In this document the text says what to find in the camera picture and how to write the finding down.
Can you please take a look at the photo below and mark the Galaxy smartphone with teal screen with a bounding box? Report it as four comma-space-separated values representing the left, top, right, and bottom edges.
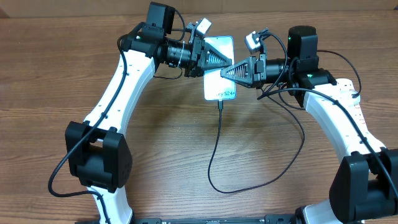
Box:
203, 36, 236, 101

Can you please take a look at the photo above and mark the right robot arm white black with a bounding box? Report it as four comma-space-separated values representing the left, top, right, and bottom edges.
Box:
221, 26, 397, 223

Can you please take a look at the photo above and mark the white charger plug adapter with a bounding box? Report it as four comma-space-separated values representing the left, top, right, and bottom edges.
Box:
340, 89, 361, 105

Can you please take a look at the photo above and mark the white power strip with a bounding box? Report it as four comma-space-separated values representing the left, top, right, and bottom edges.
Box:
336, 78, 368, 134

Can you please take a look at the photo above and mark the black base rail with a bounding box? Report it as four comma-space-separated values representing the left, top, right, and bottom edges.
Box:
74, 213, 351, 224

